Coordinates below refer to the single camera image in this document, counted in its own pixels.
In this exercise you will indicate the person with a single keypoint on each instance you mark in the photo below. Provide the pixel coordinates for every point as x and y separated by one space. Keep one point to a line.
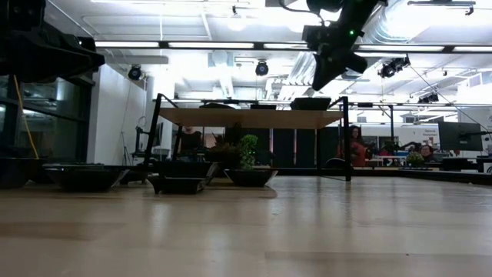
355 152
191 140
427 153

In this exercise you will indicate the black spotlight cluster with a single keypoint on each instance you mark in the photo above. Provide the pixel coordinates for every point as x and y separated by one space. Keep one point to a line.
392 67
428 98

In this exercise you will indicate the black aluminium table frame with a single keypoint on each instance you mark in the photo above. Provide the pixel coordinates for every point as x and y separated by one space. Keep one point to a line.
442 177

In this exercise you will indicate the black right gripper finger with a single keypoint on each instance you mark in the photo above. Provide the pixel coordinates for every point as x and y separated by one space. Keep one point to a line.
332 69
320 71

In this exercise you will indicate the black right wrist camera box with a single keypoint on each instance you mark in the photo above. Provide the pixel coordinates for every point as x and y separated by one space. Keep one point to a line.
314 36

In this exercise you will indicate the black monitor on stand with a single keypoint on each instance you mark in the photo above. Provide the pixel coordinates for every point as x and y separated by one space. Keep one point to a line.
157 134

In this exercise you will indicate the long ceiling light strip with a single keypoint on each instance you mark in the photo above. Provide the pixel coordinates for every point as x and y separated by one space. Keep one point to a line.
211 45

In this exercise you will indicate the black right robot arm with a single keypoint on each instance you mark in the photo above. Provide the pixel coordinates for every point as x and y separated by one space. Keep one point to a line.
361 15

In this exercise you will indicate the potted plant black pot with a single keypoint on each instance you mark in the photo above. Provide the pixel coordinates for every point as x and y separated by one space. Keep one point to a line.
248 152

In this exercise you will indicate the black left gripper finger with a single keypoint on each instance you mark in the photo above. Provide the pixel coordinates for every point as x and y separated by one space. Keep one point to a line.
73 57

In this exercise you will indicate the wooden shelf with black legs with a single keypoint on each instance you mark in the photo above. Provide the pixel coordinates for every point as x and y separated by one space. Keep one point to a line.
250 118

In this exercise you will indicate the small potted desk plant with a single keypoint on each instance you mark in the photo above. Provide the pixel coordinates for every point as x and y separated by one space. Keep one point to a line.
416 158

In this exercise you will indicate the black ceiling spotlight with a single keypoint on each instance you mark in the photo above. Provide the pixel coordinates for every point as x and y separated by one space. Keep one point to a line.
135 72
261 68

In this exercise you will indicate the silver ventilation duct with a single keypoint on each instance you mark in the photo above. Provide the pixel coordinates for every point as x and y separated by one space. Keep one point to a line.
384 34

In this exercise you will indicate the black computer monitor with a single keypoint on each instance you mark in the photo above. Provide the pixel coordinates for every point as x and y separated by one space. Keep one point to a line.
459 136

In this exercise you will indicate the black rounded bowl plate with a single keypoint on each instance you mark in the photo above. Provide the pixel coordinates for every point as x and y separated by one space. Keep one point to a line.
86 179
250 179

